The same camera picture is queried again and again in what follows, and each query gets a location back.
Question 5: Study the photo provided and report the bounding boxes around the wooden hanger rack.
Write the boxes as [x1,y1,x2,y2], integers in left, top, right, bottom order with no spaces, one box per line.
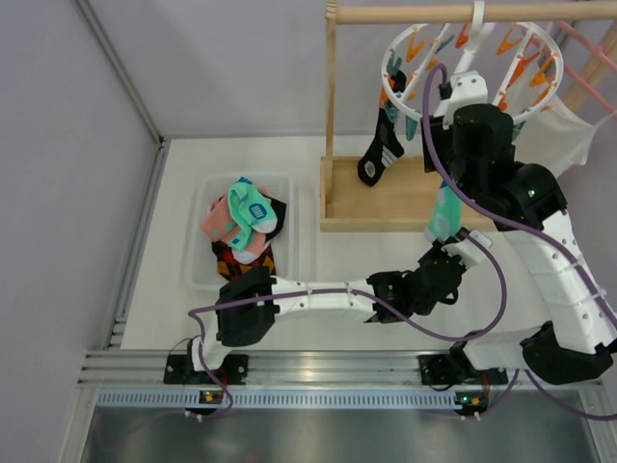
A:
[318,0,617,233]

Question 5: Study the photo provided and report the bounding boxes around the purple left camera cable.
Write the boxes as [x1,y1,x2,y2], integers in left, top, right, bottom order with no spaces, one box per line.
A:
[187,233,508,404]

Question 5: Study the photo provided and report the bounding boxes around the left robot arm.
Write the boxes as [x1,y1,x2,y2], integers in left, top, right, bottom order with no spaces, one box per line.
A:
[189,242,469,372]

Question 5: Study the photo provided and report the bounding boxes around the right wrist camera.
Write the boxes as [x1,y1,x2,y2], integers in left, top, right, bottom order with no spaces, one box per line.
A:
[434,70,488,130]

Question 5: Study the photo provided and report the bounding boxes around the pink plastic hanger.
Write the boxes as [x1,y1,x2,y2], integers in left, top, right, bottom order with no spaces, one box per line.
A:
[553,20,616,120]

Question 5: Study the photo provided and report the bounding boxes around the mint green sock blue stripes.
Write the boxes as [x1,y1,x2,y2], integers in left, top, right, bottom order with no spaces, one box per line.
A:
[227,177,278,250]

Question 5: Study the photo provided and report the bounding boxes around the white cloth bag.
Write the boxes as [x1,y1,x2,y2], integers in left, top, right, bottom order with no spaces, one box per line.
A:
[513,98,616,177]

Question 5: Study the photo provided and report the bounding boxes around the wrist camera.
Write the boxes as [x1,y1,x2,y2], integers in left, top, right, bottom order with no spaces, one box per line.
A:
[442,228,493,268]
[434,70,488,130]

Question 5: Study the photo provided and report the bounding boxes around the argyle red orange black sock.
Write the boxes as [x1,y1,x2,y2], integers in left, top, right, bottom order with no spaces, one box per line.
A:
[211,242,277,282]

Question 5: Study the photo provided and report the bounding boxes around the slotted white cable duct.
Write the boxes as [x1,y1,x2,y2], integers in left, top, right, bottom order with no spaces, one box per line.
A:
[96,389,486,411]

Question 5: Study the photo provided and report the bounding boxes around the purple camera cable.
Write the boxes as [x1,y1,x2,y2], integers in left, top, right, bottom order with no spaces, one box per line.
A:
[419,65,617,423]
[187,233,508,404]

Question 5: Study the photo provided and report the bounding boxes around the white plastic basket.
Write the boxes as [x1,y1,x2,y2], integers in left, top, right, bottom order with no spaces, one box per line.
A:
[182,171,297,291]

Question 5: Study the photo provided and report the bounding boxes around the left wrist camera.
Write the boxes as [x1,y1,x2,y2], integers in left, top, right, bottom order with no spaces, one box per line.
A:
[442,228,493,268]

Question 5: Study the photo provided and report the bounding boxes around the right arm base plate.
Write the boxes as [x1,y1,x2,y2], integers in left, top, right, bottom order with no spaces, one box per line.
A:
[417,352,516,389]

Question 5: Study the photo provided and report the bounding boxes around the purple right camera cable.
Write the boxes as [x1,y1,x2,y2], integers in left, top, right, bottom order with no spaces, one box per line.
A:
[419,65,617,423]

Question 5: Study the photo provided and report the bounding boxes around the white round clip hanger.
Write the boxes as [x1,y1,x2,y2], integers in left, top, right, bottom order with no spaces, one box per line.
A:
[380,1,565,126]

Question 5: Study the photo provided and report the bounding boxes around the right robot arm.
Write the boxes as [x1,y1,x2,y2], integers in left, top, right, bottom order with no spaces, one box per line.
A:
[421,103,616,385]

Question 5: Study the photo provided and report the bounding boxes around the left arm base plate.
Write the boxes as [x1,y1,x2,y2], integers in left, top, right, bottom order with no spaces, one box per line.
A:
[163,354,249,386]

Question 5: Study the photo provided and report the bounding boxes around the aluminium mounting rail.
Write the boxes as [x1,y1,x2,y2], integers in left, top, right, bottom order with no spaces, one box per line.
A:
[79,350,579,387]

